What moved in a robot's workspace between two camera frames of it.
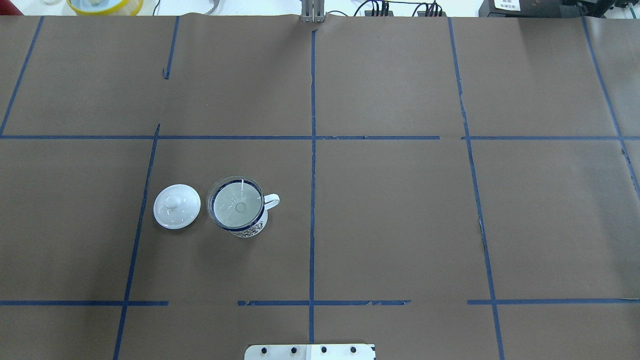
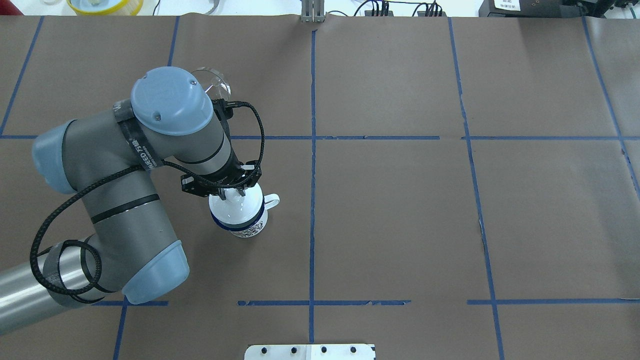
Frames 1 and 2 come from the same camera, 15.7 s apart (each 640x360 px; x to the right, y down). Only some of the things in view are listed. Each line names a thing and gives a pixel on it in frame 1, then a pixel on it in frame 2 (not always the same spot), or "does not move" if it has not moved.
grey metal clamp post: (312, 11) does not move
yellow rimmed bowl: (105, 7) does not move
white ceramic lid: (176, 206) to (237, 209)
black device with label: (532, 8) does not move
